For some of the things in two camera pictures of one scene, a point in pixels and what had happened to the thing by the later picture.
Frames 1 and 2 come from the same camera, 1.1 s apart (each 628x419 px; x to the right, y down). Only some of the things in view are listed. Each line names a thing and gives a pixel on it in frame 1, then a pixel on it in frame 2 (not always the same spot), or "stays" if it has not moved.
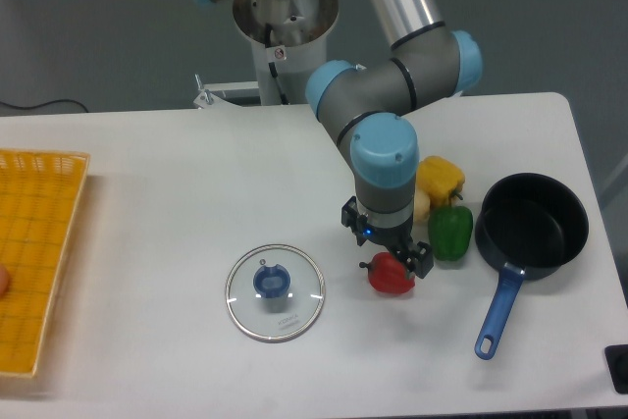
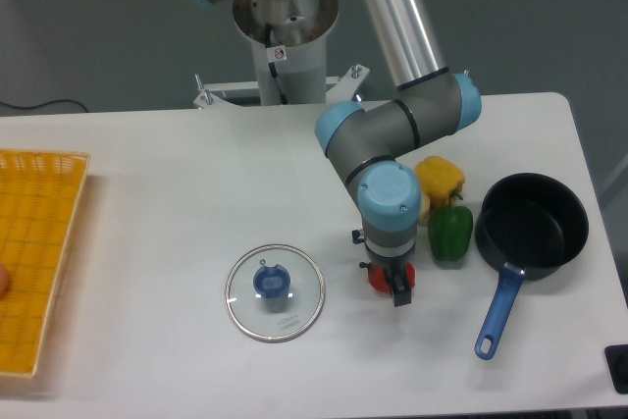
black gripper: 417,257 to 401,293
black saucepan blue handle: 526,226 stays
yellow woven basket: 39,194 stays
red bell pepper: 387,274 stays
